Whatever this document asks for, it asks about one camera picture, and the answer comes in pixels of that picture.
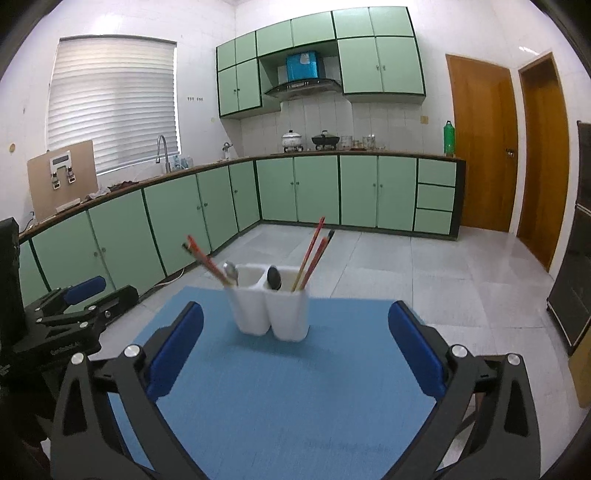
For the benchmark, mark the cardboard box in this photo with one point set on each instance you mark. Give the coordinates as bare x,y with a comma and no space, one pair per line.
582,369

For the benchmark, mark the metal sink faucet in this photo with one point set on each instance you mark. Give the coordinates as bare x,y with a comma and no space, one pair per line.
161,154

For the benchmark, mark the blue table mat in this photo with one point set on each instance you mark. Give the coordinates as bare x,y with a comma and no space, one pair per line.
277,397

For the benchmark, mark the metal kettle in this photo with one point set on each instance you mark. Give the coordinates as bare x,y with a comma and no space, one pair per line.
226,148

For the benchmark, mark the white twin utensil holder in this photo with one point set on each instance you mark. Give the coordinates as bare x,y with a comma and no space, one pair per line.
277,309

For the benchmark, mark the blue box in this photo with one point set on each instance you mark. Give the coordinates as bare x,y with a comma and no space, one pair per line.
302,66

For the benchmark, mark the black glass cabinet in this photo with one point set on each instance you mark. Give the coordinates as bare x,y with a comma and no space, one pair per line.
572,240

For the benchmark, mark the wooden chopstick with red end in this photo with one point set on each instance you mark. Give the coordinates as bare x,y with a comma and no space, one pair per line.
205,263
315,261
210,258
309,254

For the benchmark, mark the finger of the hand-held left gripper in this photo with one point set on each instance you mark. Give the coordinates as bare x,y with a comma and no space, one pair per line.
83,289
92,314

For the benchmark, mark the white window blind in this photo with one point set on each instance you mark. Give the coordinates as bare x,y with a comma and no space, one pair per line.
113,101

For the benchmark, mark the green kitchen cabinets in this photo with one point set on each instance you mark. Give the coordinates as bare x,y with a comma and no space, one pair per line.
323,194
369,60

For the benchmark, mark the black wok with lid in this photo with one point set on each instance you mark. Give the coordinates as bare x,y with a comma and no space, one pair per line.
325,138

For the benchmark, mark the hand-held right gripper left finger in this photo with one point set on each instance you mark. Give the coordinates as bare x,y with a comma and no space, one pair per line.
175,353

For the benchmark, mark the white cooking pot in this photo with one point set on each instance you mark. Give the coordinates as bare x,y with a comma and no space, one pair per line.
292,140

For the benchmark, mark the black spoon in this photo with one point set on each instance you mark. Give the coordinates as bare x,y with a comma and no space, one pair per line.
274,278

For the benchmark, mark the green bottle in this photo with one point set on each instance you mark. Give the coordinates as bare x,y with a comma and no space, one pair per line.
449,138

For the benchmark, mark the green upper kitchen cabinets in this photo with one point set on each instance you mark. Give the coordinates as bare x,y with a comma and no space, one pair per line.
369,60

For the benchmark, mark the green lower kitchen cabinets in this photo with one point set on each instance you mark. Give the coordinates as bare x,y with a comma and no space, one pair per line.
323,194

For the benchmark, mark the glass jars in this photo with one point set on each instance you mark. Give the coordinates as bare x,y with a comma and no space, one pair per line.
364,143

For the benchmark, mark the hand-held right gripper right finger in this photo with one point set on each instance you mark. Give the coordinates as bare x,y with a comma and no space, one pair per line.
415,353

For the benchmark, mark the cardboard panel with white device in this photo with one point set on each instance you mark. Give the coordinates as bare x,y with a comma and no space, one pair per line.
62,180

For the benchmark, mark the silver metal spoon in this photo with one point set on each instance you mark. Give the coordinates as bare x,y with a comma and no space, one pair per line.
231,272

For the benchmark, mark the range hood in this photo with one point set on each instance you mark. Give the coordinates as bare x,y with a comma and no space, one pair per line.
302,85

